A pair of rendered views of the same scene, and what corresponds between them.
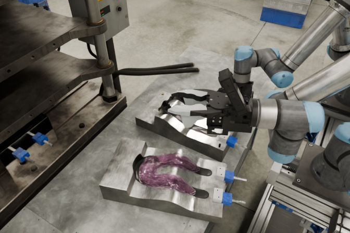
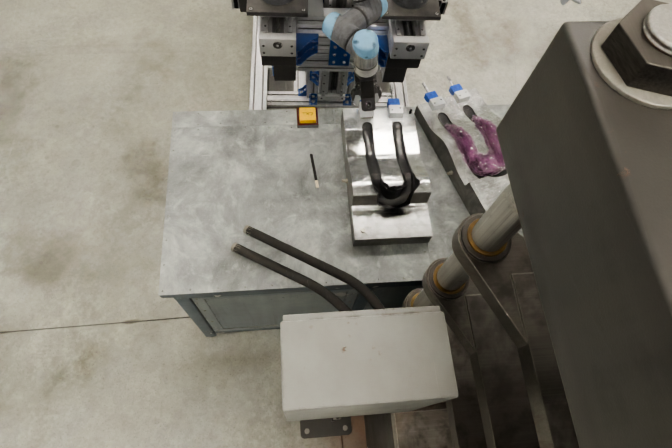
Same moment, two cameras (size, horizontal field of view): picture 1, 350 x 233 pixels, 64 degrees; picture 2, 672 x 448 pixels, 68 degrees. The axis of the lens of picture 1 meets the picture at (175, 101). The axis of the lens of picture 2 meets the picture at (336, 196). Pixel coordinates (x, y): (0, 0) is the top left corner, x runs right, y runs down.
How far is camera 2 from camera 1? 188 cm
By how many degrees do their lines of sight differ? 68
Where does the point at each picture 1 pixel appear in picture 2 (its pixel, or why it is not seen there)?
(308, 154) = (400, 12)
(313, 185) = (433, 4)
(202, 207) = (480, 104)
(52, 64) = not seen: hidden behind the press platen
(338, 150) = not seen: outside the picture
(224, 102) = not seen: outside the picture
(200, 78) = (264, 217)
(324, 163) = not seen: outside the picture
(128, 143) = (486, 197)
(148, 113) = (414, 224)
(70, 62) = (466, 368)
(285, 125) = not seen: outside the picture
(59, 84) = not seen: hidden behind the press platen
